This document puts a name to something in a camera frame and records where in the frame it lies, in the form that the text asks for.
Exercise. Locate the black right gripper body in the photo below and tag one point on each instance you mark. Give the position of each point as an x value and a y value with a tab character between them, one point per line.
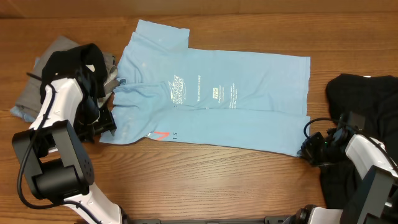
323	152

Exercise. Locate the black crumpled garment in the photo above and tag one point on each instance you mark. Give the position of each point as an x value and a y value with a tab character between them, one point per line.
375	98

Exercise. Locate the grey folded garment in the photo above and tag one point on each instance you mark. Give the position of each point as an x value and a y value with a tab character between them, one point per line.
63	43

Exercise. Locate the black folded garment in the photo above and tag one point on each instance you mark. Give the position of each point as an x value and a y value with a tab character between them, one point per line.
63	64

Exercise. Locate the light blue folded garment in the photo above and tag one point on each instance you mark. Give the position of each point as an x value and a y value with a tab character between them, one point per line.
27	105

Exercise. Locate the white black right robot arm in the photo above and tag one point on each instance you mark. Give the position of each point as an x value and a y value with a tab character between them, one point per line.
375	201

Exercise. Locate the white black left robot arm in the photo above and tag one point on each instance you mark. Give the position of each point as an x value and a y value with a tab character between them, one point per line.
55	169

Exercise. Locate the light blue printed t-shirt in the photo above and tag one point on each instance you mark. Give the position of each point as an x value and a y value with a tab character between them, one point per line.
171	92

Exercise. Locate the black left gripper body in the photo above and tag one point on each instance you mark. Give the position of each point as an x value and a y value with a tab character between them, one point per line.
94	119

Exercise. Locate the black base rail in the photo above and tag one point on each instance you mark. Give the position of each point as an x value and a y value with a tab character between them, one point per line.
265	220

